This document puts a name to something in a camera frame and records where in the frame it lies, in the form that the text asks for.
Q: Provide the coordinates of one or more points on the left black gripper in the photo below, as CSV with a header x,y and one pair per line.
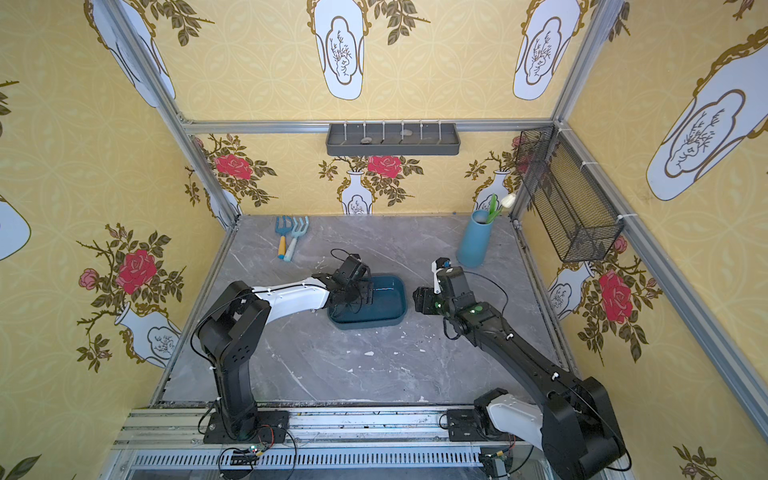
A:
x,y
358,287

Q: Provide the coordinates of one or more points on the white tulip flower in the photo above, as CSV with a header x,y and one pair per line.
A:
x,y
500,205

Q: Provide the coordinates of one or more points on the teal cylindrical vase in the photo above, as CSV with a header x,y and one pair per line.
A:
x,y
475,241

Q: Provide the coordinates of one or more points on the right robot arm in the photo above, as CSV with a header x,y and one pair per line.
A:
x,y
571,420

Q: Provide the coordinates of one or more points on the grey wall shelf tray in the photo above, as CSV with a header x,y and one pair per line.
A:
x,y
396,138

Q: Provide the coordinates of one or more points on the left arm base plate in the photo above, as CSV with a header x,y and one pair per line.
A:
x,y
266,426

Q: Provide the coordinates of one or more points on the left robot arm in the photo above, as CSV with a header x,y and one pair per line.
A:
x,y
231,330

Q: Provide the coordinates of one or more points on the teal plastic storage box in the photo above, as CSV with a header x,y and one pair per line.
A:
x,y
381,303

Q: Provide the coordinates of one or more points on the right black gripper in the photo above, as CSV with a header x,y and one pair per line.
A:
x,y
429,301

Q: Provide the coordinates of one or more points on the blue garden rake yellow handle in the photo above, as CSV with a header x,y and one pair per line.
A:
x,y
283,226

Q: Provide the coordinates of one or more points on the light blue garden fork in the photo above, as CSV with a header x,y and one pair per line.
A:
x,y
299,229

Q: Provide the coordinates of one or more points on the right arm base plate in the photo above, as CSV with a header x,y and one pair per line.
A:
x,y
489,423

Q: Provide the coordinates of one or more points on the black wire mesh basket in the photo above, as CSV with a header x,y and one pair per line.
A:
x,y
577,215

